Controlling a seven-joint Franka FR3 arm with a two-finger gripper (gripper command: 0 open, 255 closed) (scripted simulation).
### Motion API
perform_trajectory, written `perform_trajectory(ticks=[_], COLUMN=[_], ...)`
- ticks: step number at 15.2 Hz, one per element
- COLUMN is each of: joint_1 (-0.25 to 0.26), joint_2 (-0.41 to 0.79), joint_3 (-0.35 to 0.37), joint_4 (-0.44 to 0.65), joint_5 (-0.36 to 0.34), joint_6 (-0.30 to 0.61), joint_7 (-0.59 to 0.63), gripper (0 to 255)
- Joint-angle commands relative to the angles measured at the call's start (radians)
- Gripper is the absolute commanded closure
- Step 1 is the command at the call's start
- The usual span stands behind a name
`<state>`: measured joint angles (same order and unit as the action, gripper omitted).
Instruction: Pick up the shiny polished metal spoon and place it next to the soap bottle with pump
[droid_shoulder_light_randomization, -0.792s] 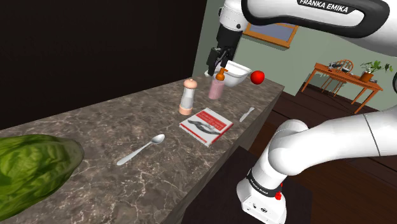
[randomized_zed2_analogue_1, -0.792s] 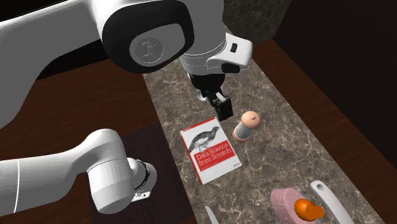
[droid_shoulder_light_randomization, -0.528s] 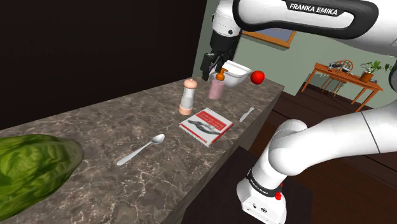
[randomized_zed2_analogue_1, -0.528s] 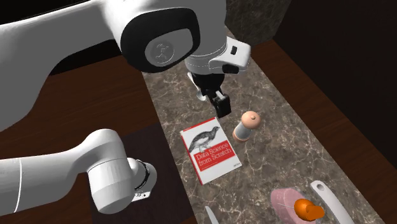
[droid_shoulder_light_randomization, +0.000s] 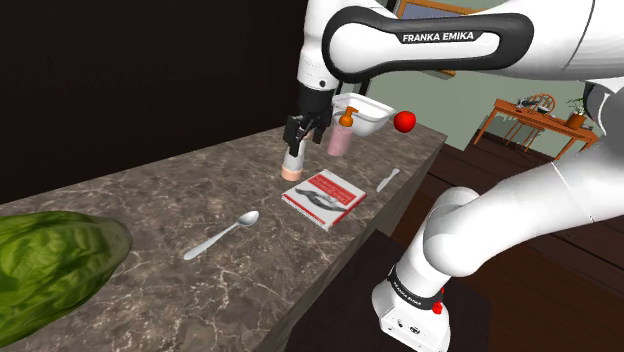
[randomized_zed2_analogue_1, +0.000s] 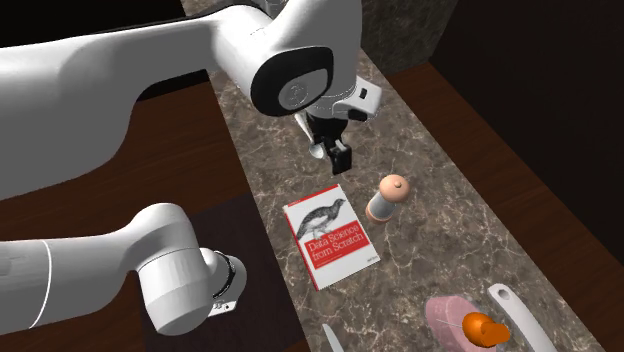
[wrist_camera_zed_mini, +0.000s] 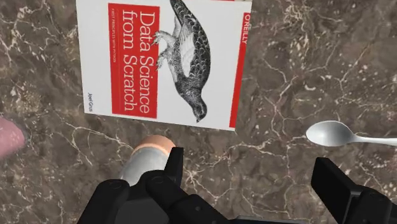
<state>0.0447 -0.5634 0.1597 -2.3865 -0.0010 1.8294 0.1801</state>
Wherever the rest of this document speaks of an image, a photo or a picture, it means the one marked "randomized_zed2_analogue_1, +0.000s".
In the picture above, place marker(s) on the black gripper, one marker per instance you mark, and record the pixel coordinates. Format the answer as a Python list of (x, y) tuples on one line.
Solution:
[(326, 128)]

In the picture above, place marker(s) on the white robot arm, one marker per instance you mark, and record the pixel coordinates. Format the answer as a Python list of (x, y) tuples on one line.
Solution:
[(97, 97)]

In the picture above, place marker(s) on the silver spoon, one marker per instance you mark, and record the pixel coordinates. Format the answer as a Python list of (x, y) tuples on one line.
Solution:
[(317, 150)]

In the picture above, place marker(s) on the wooden and grey pepper grinder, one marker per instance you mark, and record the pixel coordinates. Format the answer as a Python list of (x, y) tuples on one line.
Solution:
[(387, 197)]

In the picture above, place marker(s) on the red and white bird book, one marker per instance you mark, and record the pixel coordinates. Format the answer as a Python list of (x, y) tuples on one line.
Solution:
[(331, 239)]

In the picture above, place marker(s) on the grey knife blade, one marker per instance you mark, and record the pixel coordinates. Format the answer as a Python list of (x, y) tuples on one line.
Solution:
[(333, 340)]

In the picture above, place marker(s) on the pink round plate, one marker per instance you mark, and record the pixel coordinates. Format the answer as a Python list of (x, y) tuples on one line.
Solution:
[(446, 319)]

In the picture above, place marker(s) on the orange plastic toy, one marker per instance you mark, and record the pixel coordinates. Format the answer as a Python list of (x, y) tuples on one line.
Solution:
[(482, 330)]

